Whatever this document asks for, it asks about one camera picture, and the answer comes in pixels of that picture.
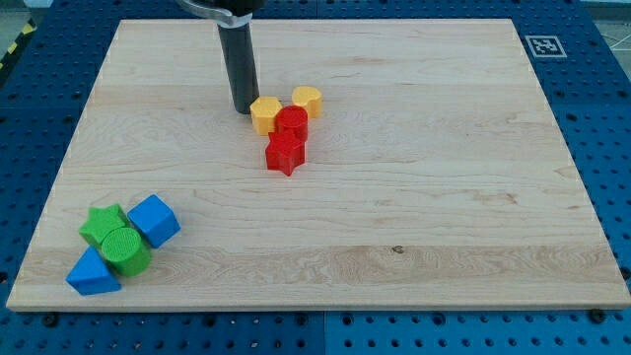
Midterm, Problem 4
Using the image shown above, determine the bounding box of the white fiducial marker tag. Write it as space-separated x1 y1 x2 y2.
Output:
526 35 567 58

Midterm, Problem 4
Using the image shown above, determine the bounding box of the green cylinder block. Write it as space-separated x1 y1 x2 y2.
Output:
101 227 152 277

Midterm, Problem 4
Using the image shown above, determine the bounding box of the red star block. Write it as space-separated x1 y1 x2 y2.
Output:
265 130 306 177

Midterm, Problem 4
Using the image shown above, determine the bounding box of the blue cube block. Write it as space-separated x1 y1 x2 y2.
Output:
127 194 180 249

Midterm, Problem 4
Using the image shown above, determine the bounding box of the blue triangle block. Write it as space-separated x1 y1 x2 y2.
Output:
65 247 121 296

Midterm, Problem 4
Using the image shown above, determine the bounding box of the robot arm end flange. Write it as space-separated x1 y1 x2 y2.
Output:
175 0 266 29

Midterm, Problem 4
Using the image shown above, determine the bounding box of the black cylindrical pointer tool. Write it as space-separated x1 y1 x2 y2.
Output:
218 23 259 114

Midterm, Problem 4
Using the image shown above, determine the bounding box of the yellow black hazard tape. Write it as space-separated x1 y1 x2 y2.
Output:
1 18 37 74

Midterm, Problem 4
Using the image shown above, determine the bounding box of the red cylinder block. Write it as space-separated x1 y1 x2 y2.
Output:
275 106 309 142

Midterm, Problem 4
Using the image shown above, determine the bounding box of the green star block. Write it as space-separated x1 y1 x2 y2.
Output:
79 203 131 249

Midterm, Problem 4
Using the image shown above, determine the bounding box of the yellow heart block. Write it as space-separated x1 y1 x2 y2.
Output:
291 86 322 118

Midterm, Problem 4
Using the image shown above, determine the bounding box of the yellow hexagon block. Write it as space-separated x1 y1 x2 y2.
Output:
249 96 282 136

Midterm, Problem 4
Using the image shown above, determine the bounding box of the wooden board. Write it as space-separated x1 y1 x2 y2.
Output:
7 19 630 313

